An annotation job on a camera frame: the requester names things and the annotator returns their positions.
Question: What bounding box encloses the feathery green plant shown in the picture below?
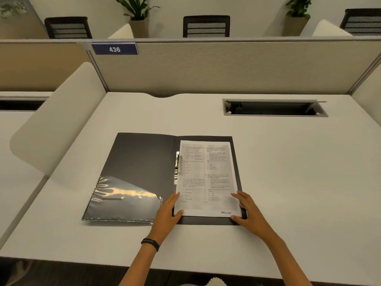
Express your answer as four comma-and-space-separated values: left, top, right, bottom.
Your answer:
0, 0, 30, 18

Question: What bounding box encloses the black folder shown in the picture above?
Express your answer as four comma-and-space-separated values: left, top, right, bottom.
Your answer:
81, 132, 248, 226

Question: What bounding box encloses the person's right forearm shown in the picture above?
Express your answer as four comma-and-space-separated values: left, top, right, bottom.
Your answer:
262, 232, 313, 286

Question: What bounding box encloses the black wristband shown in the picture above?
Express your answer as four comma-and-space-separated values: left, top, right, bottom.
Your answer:
140, 238, 160, 252

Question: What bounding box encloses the glass-topped tan partition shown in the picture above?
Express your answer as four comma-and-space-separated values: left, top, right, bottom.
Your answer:
0, 0, 50, 40

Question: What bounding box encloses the person's right hand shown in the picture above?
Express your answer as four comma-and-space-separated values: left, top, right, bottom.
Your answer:
229, 191, 276, 242

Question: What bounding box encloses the blue number sign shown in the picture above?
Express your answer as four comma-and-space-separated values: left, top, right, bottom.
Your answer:
90, 42, 139, 56

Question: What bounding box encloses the person's left hand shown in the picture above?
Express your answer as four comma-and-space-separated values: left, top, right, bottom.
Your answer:
147, 192, 185, 245

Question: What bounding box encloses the white printed paper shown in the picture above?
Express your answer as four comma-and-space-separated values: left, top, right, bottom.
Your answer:
173, 140, 242, 218

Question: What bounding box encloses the small-leaf potted plant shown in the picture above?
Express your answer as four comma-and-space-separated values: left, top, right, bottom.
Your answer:
281, 0, 312, 37

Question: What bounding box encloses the tan partition panel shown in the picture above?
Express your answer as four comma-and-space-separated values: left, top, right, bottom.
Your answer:
0, 39, 93, 92

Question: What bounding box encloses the grey desk cable box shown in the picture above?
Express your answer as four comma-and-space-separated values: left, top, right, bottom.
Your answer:
0, 97, 48, 112
222, 99, 329, 118

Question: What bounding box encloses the white rounded side divider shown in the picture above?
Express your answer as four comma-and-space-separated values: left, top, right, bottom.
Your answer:
312, 19, 353, 37
351, 64, 381, 127
108, 23, 135, 39
10, 62, 107, 176

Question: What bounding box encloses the broad-leaf potted plant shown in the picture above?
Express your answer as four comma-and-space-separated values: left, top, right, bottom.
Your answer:
114, 0, 161, 39

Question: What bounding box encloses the wide beige partition panel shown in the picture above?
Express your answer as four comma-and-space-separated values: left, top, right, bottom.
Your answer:
86, 38, 381, 97

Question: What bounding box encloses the black mesh chair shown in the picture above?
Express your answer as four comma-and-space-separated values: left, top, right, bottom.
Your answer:
183, 15, 231, 38
339, 8, 381, 37
44, 16, 93, 39

